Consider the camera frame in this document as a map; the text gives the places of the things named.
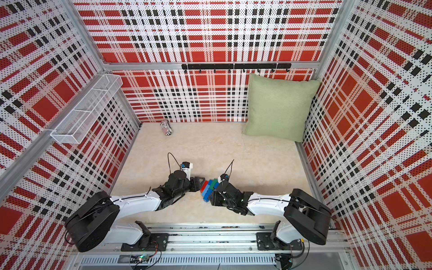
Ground green lego brick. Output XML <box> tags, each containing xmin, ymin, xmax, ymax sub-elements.
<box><xmin>209</xmin><ymin>179</ymin><xmax>219</xmax><ymax>191</ymax></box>

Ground metal can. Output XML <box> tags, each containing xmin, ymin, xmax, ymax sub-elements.
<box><xmin>160</xmin><ymin>120</ymin><xmax>173</xmax><ymax>136</ymax></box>

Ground light blue long lego brick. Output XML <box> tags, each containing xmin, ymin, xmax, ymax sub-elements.
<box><xmin>201</xmin><ymin>180</ymin><xmax>212</xmax><ymax>197</ymax></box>

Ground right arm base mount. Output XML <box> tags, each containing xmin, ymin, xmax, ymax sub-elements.
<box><xmin>255</xmin><ymin>232</ymin><xmax>303</xmax><ymax>252</ymax></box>

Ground black hook rail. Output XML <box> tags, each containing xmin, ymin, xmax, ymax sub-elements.
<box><xmin>181</xmin><ymin>63</ymin><xmax>292</xmax><ymax>71</ymax></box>

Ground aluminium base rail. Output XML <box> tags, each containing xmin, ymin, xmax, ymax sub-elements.
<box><xmin>67</xmin><ymin>223</ymin><xmax>356</xmax><ymax>270</ymax></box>

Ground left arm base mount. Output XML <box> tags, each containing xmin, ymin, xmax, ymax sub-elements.
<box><xmin>121</xmin><ymin>234</ymin><xmax>169</xmax><ymax>252</ymax></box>

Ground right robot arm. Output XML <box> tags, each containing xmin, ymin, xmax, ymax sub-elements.
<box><xmin>209</xmin><ymin>181</ymin><xmax>332</xmax><ymax>249</ymax></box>

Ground green pillow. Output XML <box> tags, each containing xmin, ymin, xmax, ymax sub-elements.
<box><xmin>243</xmin><ymin>74</ymin><xmax>321</xmax><ymax>142</ymax></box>

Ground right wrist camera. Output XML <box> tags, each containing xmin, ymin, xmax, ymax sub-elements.
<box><xmin>218</xmin><ymin>173</ymin><xmax>230</xmax><ymax>183</ymax></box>

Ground green circuit board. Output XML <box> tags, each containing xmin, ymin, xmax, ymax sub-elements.
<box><xmin>130</xmin><ymin>254</ymin><xmax>150</xmax><ymax>264</ymax></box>

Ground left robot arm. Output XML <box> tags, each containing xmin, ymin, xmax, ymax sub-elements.
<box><xmin>65</xmin><ymin>168</ymin><xmax>205</xmax><ymax>253</ymax></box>

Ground red lego brick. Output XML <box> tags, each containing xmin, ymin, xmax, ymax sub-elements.
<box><xmin>200</xmin><ymin>181</ymin><xmax>209</xmax><ymax>193</ymax></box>

